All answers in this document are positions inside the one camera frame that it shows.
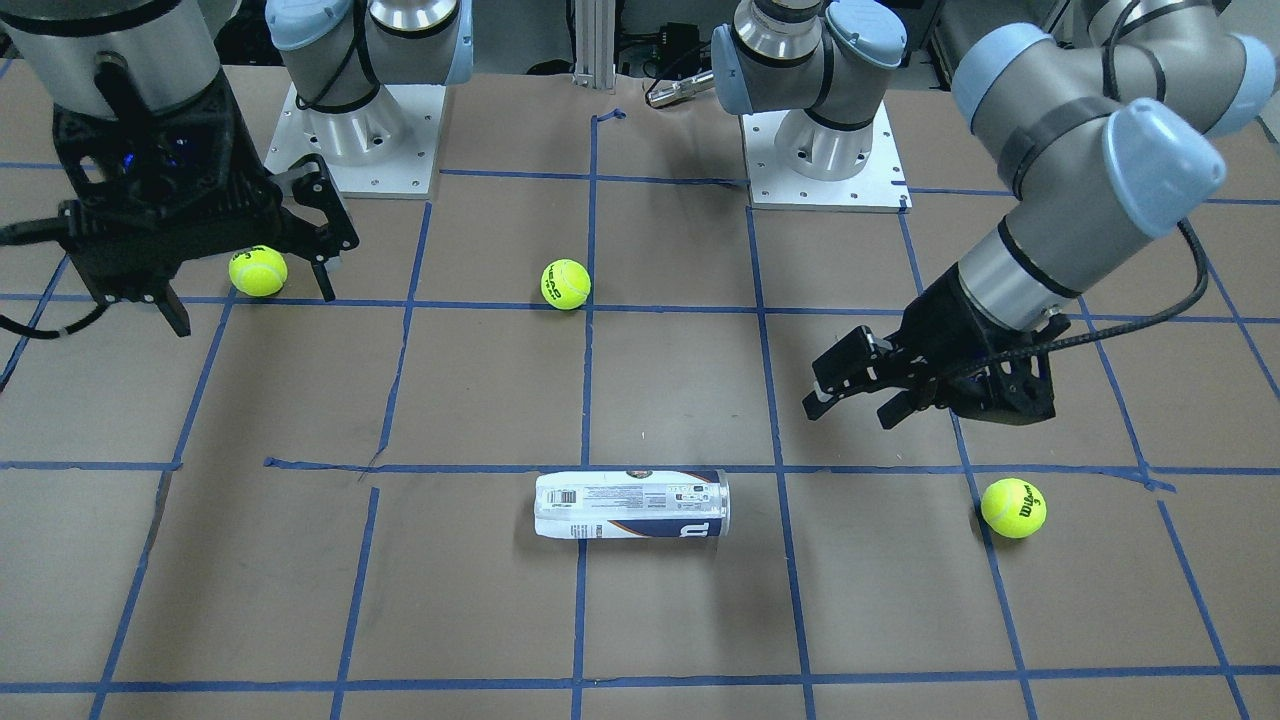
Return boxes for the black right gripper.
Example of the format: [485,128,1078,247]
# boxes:
[54,76,360,337]

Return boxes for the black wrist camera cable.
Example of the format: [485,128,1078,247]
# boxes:
[940,218,1212,380]

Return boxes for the Wilson tennis ball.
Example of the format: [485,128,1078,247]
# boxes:
[979,477,1048,539]

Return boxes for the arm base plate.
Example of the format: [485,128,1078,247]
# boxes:
[740,104,913,213]
[262,85,447,200]

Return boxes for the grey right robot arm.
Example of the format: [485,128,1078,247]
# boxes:
[3,1,474,340]

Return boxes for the far yellow tennis ball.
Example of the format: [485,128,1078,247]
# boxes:
[228,245,289,299]

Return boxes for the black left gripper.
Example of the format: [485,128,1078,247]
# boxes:
[803,265,1073,430]

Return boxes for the clear tennis ball can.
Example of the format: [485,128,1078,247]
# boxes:
[532,469,731,541]

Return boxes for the aluminium frame post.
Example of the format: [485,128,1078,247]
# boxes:
[570,0,618,94]

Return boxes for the HEAD tennis ball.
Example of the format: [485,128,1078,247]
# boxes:
[540,259,593,311]

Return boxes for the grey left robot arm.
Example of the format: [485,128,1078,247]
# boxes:
[710,1,1277,429]

